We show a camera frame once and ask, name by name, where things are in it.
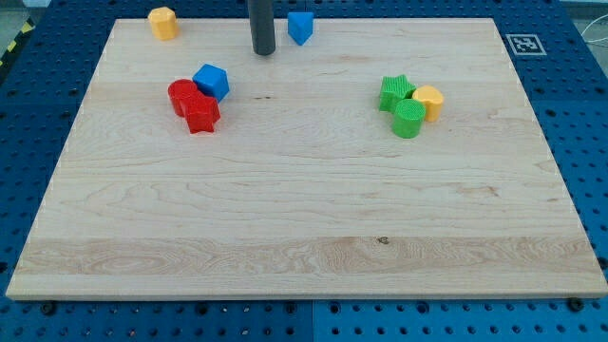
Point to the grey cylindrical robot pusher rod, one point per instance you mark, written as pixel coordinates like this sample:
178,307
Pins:
261,15

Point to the black bolt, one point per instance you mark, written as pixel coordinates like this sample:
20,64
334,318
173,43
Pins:
48,308
575,304

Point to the blue triangular block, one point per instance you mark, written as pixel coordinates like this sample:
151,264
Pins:
300,26

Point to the light wooden board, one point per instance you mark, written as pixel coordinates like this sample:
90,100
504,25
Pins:
303,190

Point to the black bolt right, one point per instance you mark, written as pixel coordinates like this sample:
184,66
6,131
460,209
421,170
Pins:
575,304

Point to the yellow heart block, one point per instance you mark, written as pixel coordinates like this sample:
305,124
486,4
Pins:
432,99

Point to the red star block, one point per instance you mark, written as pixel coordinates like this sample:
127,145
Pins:
201,112

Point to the green cylinder block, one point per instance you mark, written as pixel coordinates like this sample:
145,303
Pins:
408,117

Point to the white fiducial marker tag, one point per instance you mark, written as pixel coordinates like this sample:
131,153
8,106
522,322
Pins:
524,44

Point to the red cylinder block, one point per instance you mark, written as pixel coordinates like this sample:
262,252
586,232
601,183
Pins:
178,92

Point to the blue cube block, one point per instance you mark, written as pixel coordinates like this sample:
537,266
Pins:
212,81

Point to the black bolt left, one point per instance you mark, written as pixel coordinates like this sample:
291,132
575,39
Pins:
48,308

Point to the yellow octagonal block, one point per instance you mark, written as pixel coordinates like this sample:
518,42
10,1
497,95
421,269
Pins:
163,23

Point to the green star block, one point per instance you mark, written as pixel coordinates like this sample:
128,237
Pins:
393,90

